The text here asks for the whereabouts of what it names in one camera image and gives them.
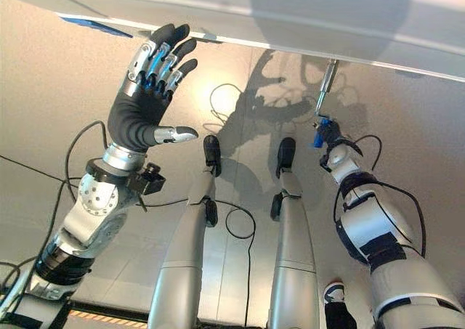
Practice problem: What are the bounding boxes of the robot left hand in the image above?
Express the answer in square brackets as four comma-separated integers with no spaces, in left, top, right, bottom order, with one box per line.
[103,23,200,170]

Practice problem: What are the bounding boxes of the blue label on bed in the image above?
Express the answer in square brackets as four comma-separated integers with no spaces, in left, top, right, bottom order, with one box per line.
[57,14,136,39]

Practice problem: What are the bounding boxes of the person's leg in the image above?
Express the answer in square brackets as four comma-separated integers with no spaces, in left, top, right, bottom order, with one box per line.
[323,301,359,329]

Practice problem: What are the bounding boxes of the dark robot right foot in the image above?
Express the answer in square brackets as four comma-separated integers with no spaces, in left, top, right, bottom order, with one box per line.
[275,137,297,179]

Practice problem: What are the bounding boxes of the silver robot left leg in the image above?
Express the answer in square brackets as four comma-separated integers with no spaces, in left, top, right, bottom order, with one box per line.
[147,167,222,329]

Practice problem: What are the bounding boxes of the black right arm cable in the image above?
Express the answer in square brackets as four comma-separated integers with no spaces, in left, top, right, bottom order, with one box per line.
[333,135,428,259]

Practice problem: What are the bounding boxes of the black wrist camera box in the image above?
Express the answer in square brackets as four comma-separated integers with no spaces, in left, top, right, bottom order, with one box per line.
[126,163,168,199]

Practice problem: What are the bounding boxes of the silver robot right leg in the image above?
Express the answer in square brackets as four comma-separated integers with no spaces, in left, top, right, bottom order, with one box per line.
[267,167,325,329]

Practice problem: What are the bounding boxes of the silver bed crank blue handle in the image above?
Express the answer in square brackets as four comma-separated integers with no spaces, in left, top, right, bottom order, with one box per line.
[311,60,338,149]

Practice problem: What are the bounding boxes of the yellow black hazard tape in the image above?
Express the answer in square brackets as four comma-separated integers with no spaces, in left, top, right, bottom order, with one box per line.
[67,309,150,325]

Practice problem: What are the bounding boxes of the silver robot leg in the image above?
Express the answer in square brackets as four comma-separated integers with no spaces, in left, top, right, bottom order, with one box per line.
[147,167,222,329]
[267,167,325,329]

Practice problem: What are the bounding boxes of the thin grey floor cable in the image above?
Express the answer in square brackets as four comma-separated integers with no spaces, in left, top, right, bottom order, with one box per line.
[203,83,255,136]

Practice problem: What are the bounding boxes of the black floor cable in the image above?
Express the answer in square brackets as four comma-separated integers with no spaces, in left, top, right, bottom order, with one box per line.
[136,197,257,328]

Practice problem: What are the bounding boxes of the dark robot left foot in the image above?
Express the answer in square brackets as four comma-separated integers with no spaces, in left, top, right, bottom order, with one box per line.
[202,134,222,178]

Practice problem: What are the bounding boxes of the person's shoe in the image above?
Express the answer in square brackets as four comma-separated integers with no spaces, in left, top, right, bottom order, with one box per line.
[323,279,346,305]

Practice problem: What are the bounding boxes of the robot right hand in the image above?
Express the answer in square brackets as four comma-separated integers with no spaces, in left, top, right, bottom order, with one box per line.
[313,117,364,172]

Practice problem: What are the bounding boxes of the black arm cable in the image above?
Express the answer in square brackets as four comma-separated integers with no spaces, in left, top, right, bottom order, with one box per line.
[0,120,110,301]
[333,135,428,259]

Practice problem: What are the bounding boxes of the dark robot foot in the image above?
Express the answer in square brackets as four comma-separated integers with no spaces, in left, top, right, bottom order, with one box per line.
[202,134,222,178]
[275,137,297,179]

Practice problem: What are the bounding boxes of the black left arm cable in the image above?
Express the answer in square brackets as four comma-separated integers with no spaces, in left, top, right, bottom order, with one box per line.
[0,120,110,301]

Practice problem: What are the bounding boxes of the white hospital bed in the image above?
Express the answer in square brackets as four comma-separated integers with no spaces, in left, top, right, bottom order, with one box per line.
[0,0,465,84]

